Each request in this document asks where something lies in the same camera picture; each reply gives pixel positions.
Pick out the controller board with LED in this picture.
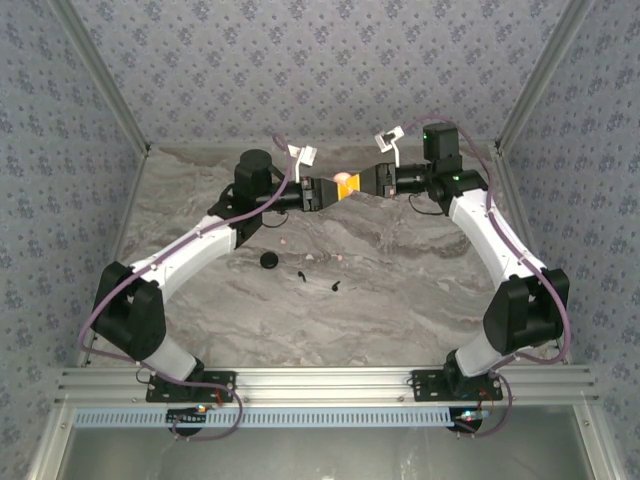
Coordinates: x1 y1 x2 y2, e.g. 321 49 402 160
166 405 210 435
447 407 489 434

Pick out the aluminium side rail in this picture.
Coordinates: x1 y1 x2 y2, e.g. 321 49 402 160
77 149 151 369
492 144 574 366

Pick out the aluminium frame post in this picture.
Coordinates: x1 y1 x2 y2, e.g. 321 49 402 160
48 0 152 157
493 0 600 151

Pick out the aluminium mounting rail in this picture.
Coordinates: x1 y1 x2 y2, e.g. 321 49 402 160
54 366 600 405

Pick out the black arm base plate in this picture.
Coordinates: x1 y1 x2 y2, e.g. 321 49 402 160
145 368 238 404
410 368 504 404

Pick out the slotted pale blue cable duct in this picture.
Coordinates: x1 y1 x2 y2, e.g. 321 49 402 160
73 405 464 429

